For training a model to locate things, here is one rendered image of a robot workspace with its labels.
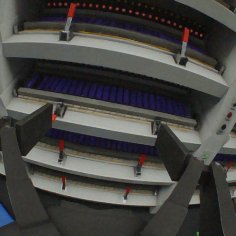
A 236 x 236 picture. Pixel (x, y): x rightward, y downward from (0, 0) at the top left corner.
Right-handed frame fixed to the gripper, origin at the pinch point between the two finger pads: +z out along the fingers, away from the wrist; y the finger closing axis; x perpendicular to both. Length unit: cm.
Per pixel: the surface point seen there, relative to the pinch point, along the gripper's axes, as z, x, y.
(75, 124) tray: 21.0, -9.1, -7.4
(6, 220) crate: 11, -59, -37
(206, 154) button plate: 21.1, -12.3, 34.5
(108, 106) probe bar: 24.1, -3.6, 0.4
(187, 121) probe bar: 24.5, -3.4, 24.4
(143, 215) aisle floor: 29, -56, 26
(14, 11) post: 19.0, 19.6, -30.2
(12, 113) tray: 21.6, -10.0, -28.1
